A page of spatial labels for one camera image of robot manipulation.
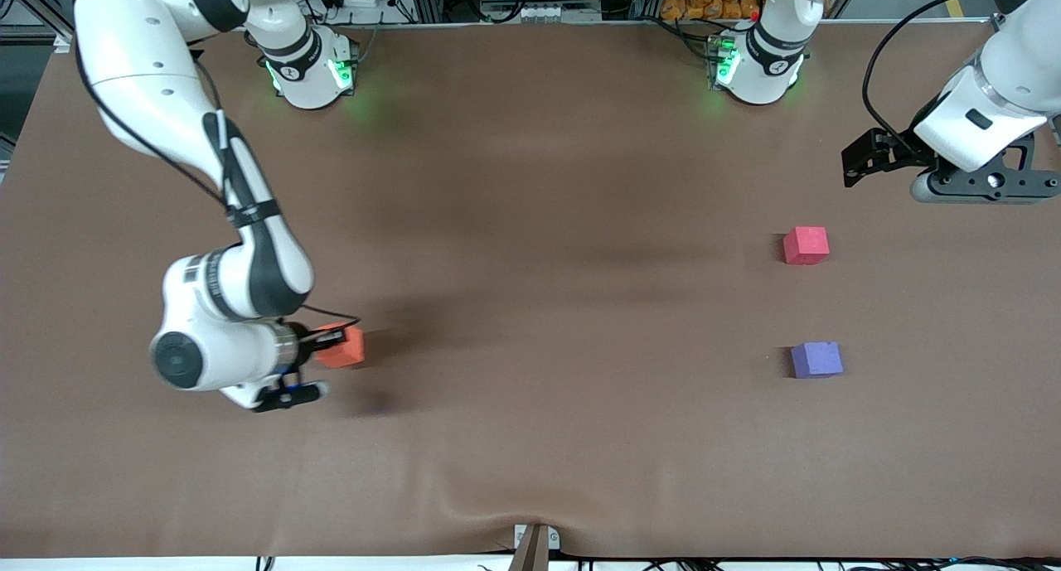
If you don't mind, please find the orange foam block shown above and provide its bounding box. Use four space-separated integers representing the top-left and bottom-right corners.
313 326 366 370

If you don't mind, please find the red foam block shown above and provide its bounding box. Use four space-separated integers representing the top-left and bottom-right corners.
782 226 830 266

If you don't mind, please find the purple foam block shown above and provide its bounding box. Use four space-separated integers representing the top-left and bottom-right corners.
790 341 844 380

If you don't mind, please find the brown table cover mat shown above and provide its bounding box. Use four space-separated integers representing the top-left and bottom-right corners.
0 22 1061 560

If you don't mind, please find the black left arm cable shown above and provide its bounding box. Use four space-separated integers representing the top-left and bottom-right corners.
861 0 996 141

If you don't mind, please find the metal clamp bracket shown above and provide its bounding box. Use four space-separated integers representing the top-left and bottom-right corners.
508 523 561 571

